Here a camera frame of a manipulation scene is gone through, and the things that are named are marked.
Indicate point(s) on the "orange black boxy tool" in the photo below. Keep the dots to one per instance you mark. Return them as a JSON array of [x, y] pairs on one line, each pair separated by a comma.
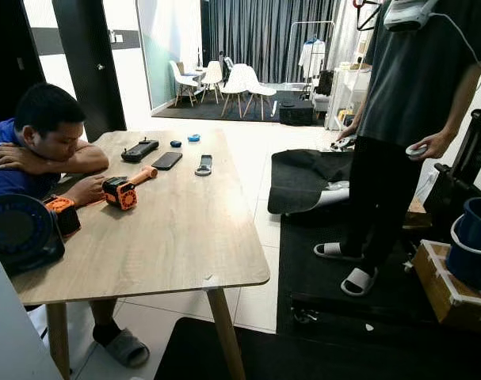
[[64, 215]]

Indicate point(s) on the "wooden box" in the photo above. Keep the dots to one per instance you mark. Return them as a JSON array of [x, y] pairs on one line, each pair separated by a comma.
[[442, 289]]

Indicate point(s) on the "white hand controller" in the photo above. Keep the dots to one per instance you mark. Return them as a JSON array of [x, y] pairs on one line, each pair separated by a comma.
[[416, 150], [345, 143]]

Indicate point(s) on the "white headset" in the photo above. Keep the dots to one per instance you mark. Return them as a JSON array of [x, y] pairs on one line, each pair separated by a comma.
[[406, 16]]

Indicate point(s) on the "small white wall switch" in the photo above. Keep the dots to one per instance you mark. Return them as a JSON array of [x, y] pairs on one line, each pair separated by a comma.
[[116, 36]]

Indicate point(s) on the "black cloth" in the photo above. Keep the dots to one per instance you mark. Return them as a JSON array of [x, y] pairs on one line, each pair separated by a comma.
[[299, 178]]

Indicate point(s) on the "white cabinet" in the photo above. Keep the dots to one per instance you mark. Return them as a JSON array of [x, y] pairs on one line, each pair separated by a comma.
[[347, 95]]

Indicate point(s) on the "white shell chair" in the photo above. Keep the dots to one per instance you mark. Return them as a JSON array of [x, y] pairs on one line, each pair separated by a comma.
[[181, 77], [214, 75], [242, 79]]

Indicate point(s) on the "white board panel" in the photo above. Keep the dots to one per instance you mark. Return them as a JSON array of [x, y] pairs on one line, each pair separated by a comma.
[[10, 332]]

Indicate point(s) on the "standing person in dark shirt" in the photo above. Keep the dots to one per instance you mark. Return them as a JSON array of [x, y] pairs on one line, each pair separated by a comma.
[[414, 79]]

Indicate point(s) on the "seated person in blue shirt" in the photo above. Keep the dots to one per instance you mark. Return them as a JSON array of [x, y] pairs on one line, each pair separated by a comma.
[[18, 158]]

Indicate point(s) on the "black case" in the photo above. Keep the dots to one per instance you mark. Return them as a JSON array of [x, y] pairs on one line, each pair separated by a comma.
[[454, 198]]

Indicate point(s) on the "blue bucket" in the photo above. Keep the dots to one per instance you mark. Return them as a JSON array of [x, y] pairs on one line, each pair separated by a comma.
[[471, 253]]

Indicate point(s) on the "light blue small disc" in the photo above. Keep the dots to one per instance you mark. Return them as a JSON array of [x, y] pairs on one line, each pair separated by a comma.
[[193, 138]]

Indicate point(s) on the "dark rug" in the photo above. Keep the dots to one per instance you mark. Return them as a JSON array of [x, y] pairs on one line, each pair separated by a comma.
[[224, 111]]

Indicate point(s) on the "white slipper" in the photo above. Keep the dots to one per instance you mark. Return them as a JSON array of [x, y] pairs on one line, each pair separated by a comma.
[[357, 283], [335, 252]]

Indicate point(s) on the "black foam puzzle mat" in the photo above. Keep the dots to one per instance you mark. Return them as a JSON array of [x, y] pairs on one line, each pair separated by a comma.
[[319, 356]]

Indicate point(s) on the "grey slipper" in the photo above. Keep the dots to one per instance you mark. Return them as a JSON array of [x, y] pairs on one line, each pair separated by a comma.
[[127, 348]]

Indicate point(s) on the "black floor mat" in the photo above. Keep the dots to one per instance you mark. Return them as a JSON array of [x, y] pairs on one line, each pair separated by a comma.
[[311, 277]]

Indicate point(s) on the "wooden table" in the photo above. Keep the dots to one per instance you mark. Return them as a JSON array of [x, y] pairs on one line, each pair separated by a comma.
[[169, 229]]

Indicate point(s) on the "dark grey curtain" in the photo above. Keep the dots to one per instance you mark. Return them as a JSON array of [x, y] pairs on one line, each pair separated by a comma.
[[256, 32]]

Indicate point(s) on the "black smartphone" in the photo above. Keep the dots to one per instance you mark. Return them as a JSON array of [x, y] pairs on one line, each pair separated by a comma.
[[166, 161]]

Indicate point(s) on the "dark blue small disc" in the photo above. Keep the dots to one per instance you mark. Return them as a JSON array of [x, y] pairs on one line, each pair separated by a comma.
[[176, 143]]

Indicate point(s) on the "metal clothes rack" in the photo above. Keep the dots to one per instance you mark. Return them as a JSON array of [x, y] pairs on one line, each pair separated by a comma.
[[288, 55]]

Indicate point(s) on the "black box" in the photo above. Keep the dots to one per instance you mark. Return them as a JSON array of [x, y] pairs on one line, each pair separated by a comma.
[[295, 113]]

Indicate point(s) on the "black door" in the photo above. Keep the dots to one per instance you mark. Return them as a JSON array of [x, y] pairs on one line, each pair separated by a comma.
[[6, 47], [85, 63]]

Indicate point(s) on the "grey key fob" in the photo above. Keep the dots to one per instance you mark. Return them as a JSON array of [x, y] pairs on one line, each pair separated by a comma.
[[204, 165]]

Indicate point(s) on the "round black fan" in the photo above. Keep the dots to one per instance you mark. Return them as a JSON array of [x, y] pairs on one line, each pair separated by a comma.
[[18, 229]]

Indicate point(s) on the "white hanging shirt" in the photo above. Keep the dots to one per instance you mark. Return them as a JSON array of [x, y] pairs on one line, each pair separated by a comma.
[[311, 57]]

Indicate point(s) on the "black handheld controller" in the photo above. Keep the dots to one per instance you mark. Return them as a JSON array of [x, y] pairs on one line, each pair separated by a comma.
[[139, 150]]

